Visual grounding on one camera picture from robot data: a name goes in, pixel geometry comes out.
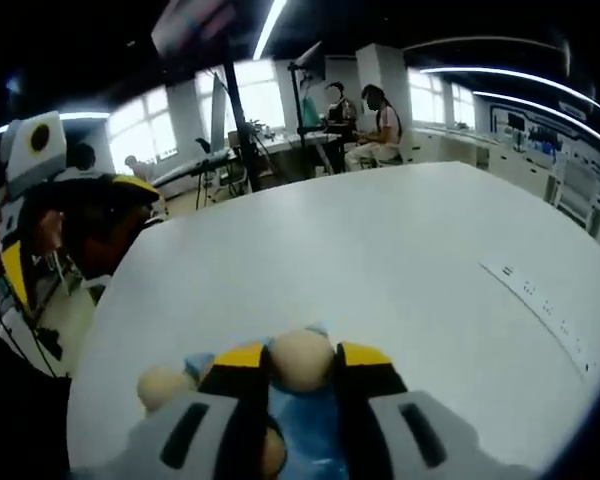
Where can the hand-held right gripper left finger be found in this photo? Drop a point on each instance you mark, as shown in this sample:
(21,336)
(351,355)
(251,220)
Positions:
(200,435)

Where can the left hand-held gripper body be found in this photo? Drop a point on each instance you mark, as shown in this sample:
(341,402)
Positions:
(30,165)

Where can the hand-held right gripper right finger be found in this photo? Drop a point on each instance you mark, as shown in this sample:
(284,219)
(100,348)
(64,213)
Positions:
(390,435)

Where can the single brown egg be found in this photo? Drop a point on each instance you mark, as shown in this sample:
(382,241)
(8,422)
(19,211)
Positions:
(157,390)
(274,452)
(302,357)

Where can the blue egg tray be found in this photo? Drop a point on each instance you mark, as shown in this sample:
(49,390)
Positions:
(305,425)

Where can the person's left hand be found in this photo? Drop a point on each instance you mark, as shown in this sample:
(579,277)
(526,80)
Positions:
(95,237)

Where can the black support pole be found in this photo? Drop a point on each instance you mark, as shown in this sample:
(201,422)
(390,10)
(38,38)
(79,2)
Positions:
(240,130)

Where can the hanging display screen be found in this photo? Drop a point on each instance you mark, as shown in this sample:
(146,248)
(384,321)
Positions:
(195,25)

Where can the white flat strip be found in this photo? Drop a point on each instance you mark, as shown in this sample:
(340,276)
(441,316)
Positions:
(540,310)

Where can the black lamp stand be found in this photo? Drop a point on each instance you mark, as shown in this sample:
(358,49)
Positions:
(300,115)

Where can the ceiling light strip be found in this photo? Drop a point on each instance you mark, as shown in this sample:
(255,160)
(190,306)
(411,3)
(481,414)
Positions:
(510,76)
(270,30)
(530,102)

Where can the white cabinet row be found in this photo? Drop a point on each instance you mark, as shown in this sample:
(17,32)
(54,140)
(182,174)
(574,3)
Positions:
(480,150)

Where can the white office chair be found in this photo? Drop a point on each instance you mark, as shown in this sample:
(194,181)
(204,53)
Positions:
(580,192)

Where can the wall display board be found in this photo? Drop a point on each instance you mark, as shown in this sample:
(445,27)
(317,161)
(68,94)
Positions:
(545,132)

